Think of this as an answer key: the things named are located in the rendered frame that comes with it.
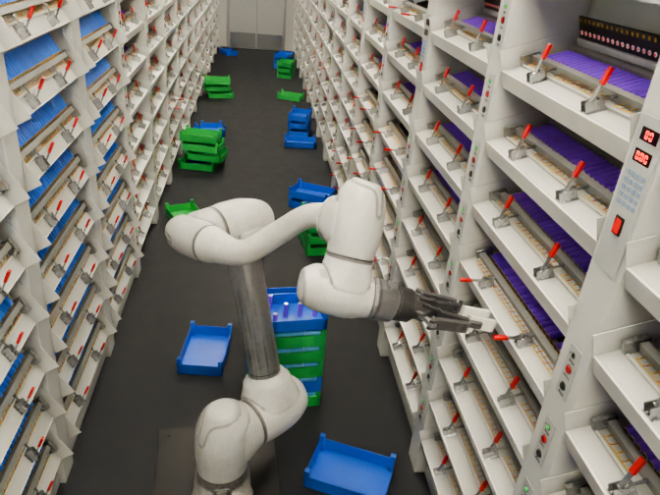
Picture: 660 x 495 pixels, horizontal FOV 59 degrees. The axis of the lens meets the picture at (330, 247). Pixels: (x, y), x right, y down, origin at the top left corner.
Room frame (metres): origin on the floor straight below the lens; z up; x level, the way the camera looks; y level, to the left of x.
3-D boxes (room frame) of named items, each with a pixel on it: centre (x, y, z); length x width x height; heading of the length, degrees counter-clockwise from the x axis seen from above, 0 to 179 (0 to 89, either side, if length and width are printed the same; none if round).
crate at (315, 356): (1.95, 0.15, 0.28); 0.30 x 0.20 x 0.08; 105
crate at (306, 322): (1.95, 0.15, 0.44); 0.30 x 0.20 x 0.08; 105
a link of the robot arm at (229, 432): (1.26, 0.26, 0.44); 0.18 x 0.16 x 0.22; 139
